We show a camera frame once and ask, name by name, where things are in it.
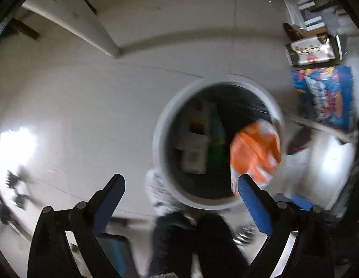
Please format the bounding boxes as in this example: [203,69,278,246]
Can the white round trash bin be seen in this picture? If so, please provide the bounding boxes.
[153,75,285,209]

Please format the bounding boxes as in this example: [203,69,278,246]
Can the black and white snack packet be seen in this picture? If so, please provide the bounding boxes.
[284,34,343,67]

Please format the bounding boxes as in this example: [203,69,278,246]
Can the white table leg panel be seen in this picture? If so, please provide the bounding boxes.
[21,0,123,58]

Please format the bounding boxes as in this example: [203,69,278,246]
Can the white plastic bag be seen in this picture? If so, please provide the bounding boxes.
[282,135,357,210]

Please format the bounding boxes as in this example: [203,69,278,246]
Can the fluffy grey slipper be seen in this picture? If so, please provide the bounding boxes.
[145,169,186,215]

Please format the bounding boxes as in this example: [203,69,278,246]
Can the person's dark trouser legs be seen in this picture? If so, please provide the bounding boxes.
[147,211,250,278]

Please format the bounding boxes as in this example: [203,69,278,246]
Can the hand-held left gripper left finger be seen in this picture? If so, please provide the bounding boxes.
[27,174,126,278]

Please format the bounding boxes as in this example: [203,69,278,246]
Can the orange and white snack wrapper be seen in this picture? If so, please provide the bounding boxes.
[230,121,282,195]

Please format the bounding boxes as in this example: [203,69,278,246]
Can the green packet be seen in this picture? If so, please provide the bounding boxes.
[205,142,231,177]

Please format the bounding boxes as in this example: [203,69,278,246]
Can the white plastic chair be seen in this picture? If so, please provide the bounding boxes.
[281,0,328,32]

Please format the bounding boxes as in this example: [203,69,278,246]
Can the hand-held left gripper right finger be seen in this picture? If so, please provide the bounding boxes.
[237,174,335,278]

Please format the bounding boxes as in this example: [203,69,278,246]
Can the white paper carton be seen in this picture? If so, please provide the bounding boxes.
[176,132,209,174]

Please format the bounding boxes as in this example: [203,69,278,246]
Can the blue snack bag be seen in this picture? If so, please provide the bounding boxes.
[291,66,355,134]

